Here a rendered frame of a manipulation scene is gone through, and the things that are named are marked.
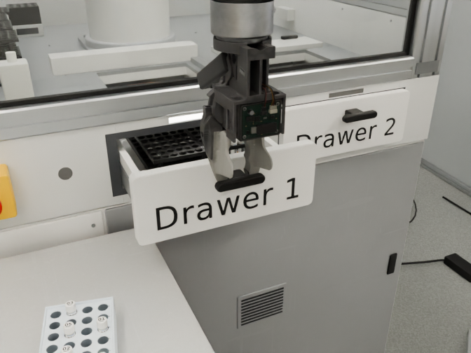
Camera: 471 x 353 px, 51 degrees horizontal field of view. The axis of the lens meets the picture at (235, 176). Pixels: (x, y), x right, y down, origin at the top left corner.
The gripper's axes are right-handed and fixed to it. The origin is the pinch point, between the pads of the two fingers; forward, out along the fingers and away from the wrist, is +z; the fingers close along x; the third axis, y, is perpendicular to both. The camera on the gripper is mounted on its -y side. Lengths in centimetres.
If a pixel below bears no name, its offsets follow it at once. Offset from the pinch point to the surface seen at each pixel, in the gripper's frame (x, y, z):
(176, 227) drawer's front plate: -8.8, -1.3, 7.1
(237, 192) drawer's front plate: 1.0, -1.3, 3.5
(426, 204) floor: 146, -95, 91
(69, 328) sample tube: -25.8, 9.8, 9.7
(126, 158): -12.2, -15.0, 1.2
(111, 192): -14.8, -17.6, 8.0
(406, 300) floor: 88, -44, 91
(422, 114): 52, -18, 4
